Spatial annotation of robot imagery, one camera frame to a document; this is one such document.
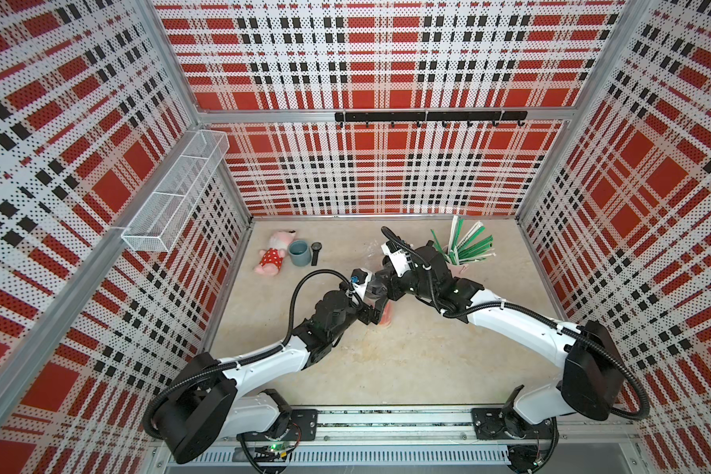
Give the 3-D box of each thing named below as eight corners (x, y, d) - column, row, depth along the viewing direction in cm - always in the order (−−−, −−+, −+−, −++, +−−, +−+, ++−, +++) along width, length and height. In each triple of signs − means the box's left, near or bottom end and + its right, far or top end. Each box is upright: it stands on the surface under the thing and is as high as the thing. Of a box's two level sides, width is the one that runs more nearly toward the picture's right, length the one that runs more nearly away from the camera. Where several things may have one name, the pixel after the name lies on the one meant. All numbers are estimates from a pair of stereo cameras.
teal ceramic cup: (290, 266, 108) (286, 256, 103) (294, 250, 112) (290, 240, 108) (310, 266, 108) (307, 255, 103) (312, 250, 112) (310, 240, 108)
